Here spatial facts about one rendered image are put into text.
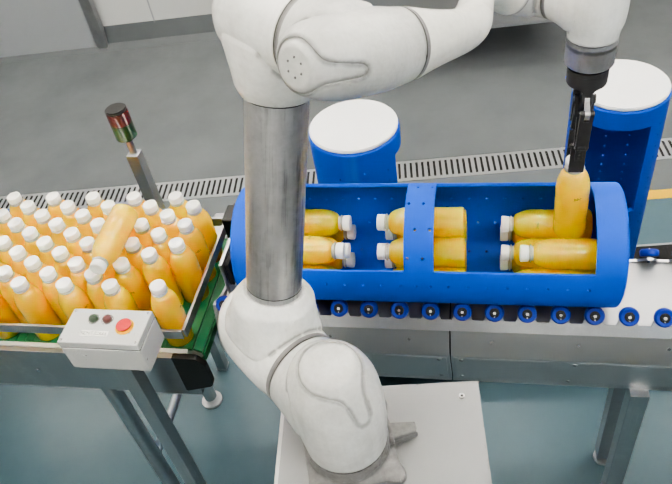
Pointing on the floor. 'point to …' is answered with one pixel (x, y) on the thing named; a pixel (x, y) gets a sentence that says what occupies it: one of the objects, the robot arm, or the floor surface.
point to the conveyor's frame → (114, 385)
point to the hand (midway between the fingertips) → (576, 151)
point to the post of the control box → (161, 424)
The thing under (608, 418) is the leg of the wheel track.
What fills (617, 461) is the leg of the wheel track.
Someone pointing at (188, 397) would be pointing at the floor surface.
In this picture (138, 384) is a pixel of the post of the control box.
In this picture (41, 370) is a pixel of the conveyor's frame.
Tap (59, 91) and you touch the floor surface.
